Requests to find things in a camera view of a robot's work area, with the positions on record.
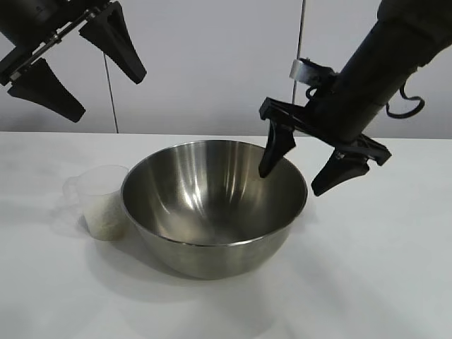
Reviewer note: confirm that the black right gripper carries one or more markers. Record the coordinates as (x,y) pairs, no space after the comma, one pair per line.
(339,113)

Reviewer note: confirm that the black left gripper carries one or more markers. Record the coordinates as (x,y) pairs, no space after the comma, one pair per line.
(28,21)

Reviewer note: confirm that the stainless steel mixing bowl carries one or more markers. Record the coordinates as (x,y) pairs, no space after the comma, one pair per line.
(212,219)

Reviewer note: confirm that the clear plastic measuring cup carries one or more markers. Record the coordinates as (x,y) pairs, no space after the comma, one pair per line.
(92,190)

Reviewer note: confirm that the white rice grains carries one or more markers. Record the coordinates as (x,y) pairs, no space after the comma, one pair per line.
(104,222)

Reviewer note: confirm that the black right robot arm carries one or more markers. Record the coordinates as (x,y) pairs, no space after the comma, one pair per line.
(395,35)

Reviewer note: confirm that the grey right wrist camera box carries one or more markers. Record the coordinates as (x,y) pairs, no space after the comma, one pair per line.
(307,70)

